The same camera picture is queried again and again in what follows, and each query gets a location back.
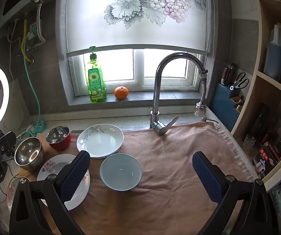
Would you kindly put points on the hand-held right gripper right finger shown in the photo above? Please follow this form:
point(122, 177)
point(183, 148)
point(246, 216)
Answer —
point(206, 176)

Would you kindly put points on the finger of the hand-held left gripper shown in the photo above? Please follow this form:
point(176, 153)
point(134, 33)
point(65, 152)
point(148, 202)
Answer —
point(6, 143)

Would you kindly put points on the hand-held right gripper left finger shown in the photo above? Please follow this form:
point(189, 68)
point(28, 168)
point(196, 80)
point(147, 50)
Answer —
point(75, 173)

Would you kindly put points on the large steel bowl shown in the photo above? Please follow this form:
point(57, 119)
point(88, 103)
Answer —
point(29, 153)

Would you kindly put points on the white leaf print plate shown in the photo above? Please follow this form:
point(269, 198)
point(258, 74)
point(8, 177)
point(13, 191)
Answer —
point(100, 142)

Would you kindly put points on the red steel bowl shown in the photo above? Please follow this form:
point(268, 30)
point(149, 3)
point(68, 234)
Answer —
point(58, 137)

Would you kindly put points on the light blue ceramic bowl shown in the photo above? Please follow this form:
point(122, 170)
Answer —
point(120, 171)

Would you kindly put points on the peach towel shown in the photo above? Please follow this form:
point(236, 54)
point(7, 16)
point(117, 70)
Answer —
point(169, 166)

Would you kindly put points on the clear glass cups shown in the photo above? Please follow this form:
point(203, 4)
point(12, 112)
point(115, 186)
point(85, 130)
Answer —
point(249, 142)

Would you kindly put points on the chrome dispenser nozzle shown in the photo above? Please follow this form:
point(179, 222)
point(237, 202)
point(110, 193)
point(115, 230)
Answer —
point(211, 120)

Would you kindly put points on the red printed box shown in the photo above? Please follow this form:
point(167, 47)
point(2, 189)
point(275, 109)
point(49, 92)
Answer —
point(266, 159)

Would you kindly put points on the blue knife block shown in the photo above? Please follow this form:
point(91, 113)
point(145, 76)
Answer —
point(222, 107)

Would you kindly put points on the flexible faucet sprayer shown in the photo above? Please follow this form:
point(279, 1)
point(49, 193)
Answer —
point(201, 105)

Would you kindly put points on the green dish soap bottle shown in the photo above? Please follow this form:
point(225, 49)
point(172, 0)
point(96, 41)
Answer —
point(95, 83)

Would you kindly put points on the orange tangerine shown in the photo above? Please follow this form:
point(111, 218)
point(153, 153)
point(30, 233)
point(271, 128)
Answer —
point(121, 93)

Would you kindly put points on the chrome faucet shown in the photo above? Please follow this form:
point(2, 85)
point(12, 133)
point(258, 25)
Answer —
point(156, 98)

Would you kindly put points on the wooden shelf unit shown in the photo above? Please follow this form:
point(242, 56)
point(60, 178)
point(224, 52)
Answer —
point(260, 73)

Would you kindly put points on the dark liquid jug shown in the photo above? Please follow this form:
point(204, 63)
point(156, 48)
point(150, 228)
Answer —
point(275, 56)

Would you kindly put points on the grey water heater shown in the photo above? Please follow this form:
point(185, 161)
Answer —
point(20, 2)

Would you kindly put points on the grape print roller blind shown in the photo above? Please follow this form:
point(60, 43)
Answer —
point(93, 17)

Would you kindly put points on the white window frame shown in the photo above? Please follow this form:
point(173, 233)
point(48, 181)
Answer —
point(138, 78)

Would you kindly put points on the white wall socket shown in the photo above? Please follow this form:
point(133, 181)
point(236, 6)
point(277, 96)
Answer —
point(33, 29)

